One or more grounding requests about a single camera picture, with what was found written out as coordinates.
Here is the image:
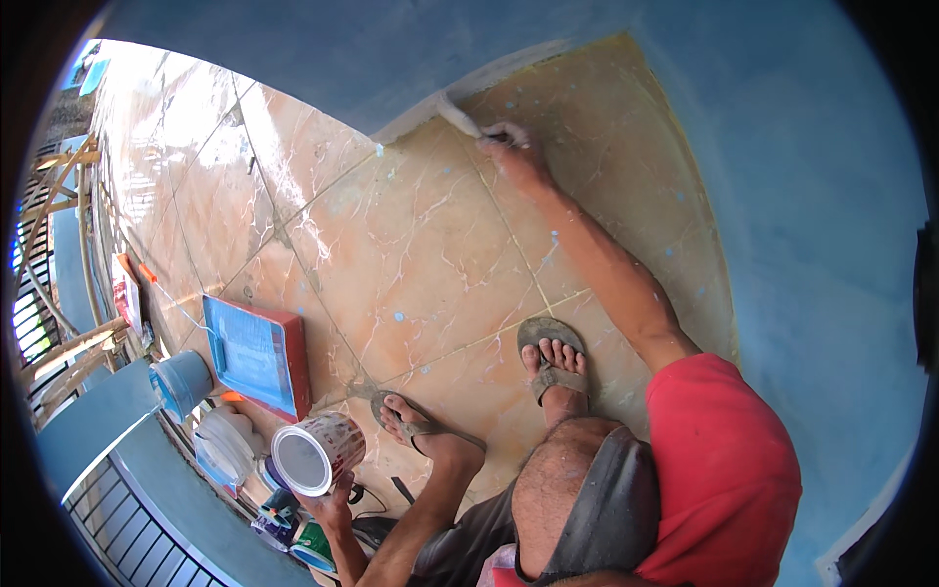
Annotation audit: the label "person's left hand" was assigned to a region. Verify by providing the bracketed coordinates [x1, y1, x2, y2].
[293, 470, 358, 537]

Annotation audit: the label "person's right hand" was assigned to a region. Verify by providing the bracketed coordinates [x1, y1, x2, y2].
[476, 122, 553, 193]

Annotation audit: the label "white paintbrush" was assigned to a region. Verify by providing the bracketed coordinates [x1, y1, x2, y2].
[436, 94, 511, 143]

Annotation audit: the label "red paint tray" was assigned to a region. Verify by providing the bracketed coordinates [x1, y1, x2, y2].
[201, 294, 313, 425]

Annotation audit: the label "person's legs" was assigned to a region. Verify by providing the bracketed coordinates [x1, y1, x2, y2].
[356, 317, 663, 587]

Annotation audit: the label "person's body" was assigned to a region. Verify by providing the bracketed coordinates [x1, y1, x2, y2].
[477, 353, 804, 587]

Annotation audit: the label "blue plastic bucket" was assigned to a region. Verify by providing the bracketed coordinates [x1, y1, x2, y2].
[148, 350, 214, 425]

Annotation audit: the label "purple lid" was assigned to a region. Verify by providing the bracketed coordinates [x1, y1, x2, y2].
[258, 455, 294, 494]

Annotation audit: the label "red and white packet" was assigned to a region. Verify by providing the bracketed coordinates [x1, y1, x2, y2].
[110, 253, 145, 337]

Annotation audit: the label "white plastic container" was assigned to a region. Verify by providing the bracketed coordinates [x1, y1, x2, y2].
[192, 406, 267, 491]

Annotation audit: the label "black bag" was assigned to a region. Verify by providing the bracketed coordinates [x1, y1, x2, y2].
[351, 515, 400, 551]

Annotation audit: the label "small purple paint can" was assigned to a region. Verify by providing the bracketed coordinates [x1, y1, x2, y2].
[251, 487, 303, 553]

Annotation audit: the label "small green paint can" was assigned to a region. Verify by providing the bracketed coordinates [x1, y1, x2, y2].
[291, 519, 340, 574]

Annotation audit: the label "wooden ladder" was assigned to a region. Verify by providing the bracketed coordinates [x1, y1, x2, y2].
[13, 132, 134, 427]

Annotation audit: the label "black metal railing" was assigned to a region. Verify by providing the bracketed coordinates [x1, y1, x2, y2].
[65, 455, 230, 587]

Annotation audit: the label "orange handled paint roller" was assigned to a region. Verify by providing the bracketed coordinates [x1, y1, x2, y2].
[137, 263, 221, 340]

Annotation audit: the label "black cable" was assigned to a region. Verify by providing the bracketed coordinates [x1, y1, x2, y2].
[348, 483, 390, 518]

